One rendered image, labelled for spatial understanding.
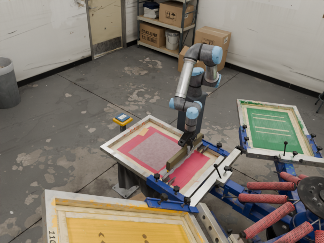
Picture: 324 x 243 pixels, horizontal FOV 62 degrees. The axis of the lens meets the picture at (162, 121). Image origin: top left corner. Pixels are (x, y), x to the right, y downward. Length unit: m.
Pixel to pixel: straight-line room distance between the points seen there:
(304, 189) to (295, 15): 4.00
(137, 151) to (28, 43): 3.44
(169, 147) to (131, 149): 0.31
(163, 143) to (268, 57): 3.76
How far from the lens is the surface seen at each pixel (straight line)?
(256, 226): 1.59
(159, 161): 2.05
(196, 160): 2.09
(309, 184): 1.68
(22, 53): 5.11
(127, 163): 1.98
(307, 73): 5.47
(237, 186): 1.87
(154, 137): 2.25
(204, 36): 5.50
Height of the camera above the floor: 2.40
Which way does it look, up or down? 36 degrees down
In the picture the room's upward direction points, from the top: 4 degrees clockwise
